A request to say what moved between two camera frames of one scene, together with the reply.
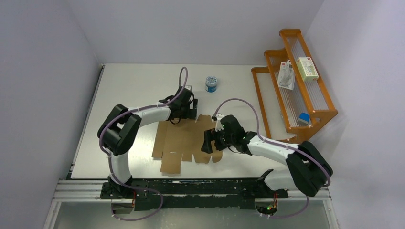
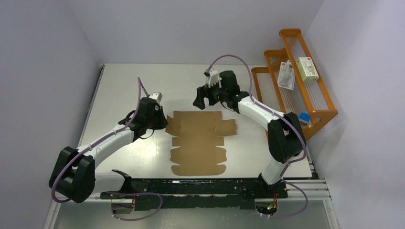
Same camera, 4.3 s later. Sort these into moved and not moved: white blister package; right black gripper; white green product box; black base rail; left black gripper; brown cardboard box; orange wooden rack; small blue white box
Moved: right black gripper; brown cardboard box; left black gripper
Not moved: small blue white box; orange wooden rack; black base rail; white blister package; white green product box
